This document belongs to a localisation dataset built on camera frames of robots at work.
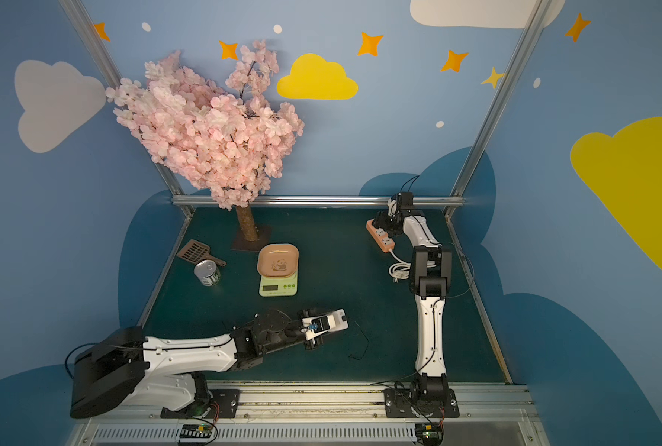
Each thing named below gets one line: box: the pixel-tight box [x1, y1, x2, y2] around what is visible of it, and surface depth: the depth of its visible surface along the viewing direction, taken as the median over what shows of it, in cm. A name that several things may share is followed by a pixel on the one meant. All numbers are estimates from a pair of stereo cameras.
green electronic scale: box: [258, 269, 299, 297], surface depth 98 cm
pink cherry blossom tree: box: [105, 40, 305, 244], surface depth 71 cm
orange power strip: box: [365, 218, 396, 253], surface depth 111 cm
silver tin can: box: [193, 259, 222, 288], surface depth 98 cm
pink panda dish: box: [256, 243, 300, 278], surface depth 103 cm
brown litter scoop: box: [176, 238, 227, 268], surface depth 109 cm
